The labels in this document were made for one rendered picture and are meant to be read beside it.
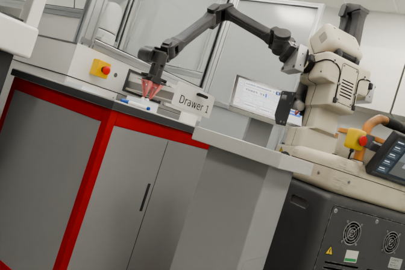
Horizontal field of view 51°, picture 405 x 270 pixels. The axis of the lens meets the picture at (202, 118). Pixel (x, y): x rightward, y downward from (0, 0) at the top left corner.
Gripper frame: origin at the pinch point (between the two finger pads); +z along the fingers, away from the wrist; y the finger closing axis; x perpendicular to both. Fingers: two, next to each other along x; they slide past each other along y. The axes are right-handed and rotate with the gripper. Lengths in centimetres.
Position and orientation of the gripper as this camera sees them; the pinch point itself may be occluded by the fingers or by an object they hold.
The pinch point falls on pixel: (147, 96)
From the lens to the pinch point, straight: 186.0
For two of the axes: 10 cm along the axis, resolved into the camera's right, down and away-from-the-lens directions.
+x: 6.2, 1.8, -7.6
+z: -3.2, 9.5, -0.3
